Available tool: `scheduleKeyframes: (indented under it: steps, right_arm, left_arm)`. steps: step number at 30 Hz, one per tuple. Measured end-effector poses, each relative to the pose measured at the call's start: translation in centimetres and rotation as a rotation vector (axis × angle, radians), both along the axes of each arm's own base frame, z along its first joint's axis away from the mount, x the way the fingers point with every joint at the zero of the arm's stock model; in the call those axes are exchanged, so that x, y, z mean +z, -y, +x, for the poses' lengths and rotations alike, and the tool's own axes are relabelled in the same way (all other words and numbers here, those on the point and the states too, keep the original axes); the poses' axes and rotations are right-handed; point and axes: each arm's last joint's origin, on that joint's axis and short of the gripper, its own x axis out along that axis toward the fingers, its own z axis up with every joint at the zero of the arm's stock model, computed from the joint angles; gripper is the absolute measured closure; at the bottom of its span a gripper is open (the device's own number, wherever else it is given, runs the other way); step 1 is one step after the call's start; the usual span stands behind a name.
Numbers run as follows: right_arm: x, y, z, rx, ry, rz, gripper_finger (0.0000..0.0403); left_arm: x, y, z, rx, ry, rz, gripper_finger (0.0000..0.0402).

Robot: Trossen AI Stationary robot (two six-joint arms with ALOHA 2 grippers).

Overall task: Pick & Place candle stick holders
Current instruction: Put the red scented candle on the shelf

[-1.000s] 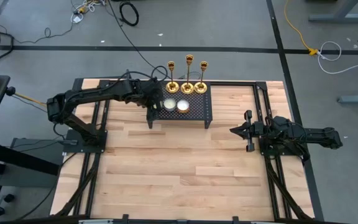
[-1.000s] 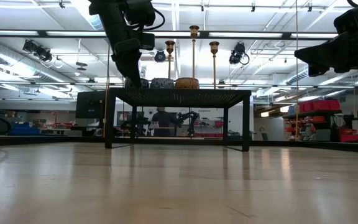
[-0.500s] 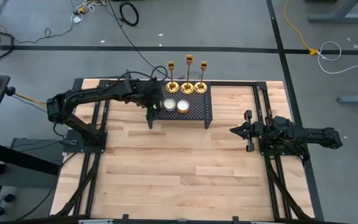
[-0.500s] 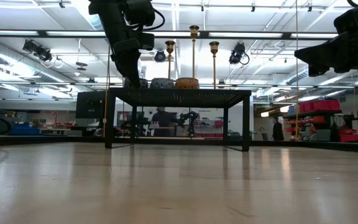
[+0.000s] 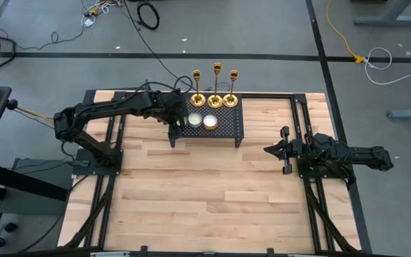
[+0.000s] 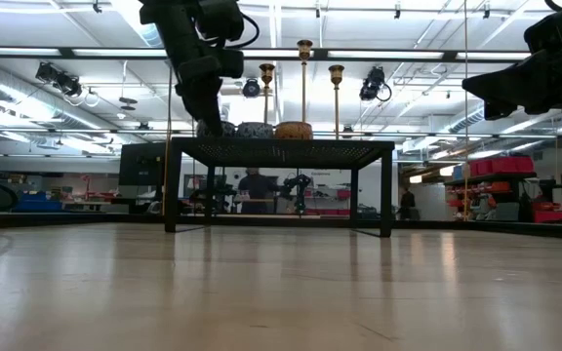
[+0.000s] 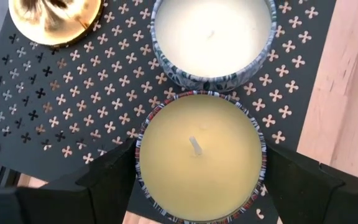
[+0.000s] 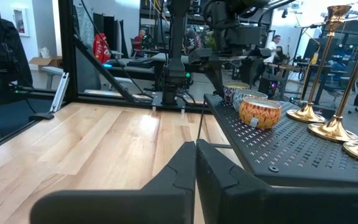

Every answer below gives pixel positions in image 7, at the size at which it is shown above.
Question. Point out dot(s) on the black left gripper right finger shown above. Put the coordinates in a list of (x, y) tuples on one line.
[(303, 193)]

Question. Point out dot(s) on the striped tin yellow candle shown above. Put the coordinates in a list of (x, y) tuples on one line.
[(197, 180)]

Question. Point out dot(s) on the tall gold candlestick holder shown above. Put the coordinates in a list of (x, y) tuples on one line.
[(54, 21)]

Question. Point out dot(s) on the black perforated metal shelf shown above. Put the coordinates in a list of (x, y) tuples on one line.
[(17, 155)]

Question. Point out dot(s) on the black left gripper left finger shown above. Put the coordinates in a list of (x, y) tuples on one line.
[(104, 193)]

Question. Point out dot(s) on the blue grey patterned candle tin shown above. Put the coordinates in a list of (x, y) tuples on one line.
[(210, 37)]

